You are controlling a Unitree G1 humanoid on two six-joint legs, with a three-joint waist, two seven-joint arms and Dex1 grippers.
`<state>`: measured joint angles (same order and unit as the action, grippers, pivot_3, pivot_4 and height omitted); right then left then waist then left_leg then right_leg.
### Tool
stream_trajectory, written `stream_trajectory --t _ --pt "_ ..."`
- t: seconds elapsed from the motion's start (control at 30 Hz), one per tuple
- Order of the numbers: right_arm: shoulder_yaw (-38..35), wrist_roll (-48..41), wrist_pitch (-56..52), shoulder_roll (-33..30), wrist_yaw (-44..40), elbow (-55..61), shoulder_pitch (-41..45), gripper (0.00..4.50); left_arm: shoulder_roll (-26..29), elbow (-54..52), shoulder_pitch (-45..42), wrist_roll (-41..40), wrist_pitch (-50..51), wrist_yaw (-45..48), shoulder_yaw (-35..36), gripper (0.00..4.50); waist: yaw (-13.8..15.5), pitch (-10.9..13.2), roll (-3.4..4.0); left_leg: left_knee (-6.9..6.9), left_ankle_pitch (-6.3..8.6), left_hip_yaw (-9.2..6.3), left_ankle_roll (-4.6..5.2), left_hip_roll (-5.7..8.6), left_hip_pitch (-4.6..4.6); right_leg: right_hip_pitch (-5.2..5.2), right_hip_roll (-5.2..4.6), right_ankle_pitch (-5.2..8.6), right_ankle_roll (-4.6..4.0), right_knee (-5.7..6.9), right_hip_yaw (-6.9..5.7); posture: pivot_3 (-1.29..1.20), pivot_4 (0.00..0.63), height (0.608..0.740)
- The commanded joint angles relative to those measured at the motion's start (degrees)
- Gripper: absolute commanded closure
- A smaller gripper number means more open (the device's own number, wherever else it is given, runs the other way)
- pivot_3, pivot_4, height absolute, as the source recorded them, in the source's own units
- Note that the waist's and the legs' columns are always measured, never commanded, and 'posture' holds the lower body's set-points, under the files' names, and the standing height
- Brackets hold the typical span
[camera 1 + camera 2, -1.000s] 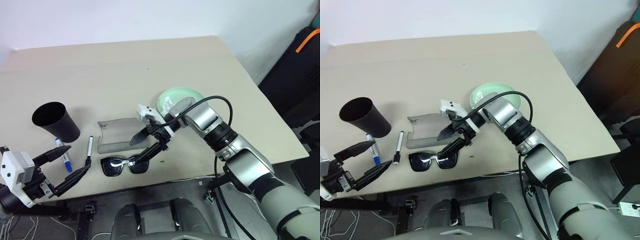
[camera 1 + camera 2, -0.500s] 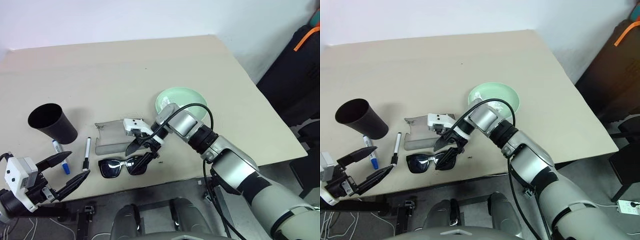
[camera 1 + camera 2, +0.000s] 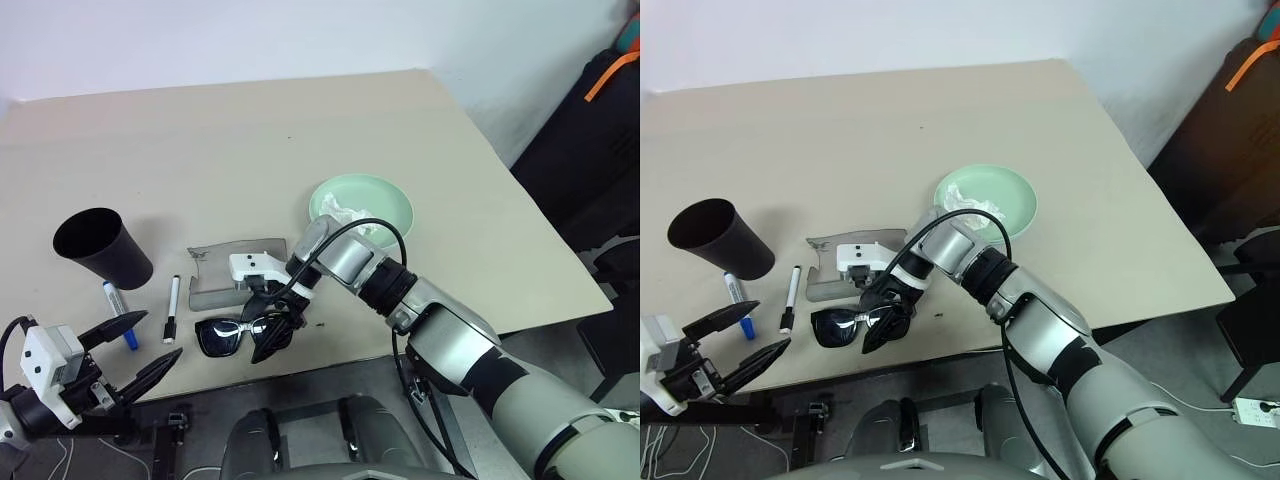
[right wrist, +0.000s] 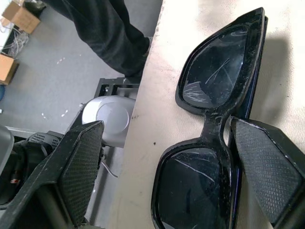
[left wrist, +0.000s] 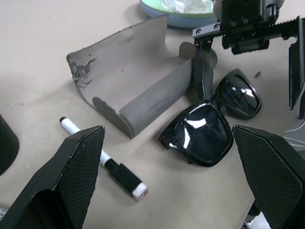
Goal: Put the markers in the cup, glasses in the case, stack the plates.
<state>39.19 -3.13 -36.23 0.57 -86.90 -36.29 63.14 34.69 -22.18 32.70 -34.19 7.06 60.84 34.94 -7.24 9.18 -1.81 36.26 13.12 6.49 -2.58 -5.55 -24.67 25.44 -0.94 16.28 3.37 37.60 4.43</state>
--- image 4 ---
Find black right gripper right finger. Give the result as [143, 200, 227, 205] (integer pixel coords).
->
[230, 116, 305, 229]

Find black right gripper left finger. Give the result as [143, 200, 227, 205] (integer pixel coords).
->
[0, 120, 105, 229]

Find black sunglasses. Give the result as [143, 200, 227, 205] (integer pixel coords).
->
[150, 7, 269, 229]

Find silver robot body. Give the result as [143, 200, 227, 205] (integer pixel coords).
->
[81, 95, 136, 149]

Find brown cardboard box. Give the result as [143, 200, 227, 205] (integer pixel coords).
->
[0, 53, 20, 85]
[1, 4, 41, 34]

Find person's dark trouser leg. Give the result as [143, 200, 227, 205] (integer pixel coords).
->
[40, 0, 153, 78]

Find white cable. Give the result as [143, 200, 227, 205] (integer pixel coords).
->
[101, 160, 119, 178]

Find bundle of white cables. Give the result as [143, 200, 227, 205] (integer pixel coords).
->
[0, 22, 31, 58]

